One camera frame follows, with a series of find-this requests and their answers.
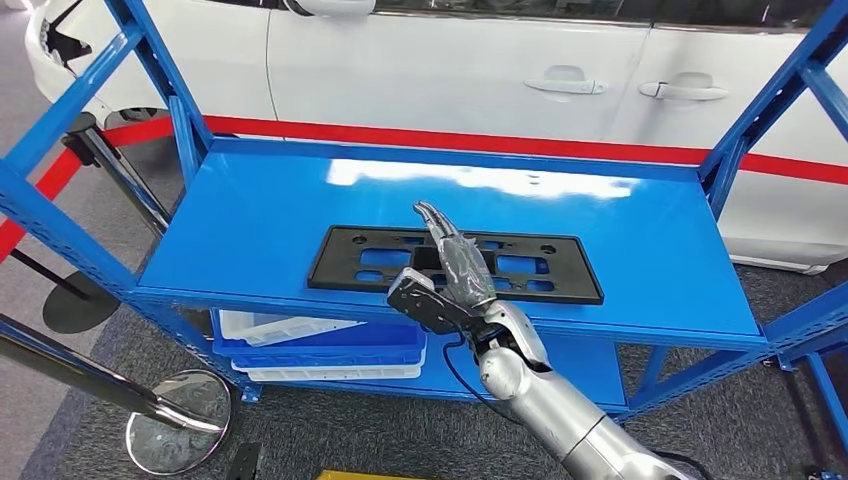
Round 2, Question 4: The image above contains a white car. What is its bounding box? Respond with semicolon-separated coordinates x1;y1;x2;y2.
25;0;848;276

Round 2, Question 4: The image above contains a large blue metal shelf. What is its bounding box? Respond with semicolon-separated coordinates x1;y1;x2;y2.
0;0;848;425

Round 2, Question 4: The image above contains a red barrier belt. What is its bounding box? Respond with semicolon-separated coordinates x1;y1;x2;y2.
0;115;848;264

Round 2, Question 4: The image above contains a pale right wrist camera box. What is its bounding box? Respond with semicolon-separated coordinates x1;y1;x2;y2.
387;266;488;336

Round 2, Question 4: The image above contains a thin black stanchion post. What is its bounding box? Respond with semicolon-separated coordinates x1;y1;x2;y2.
9;248;121;335

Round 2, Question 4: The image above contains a black plastic bracket part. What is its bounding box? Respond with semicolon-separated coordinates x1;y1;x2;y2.
307;225;605;307

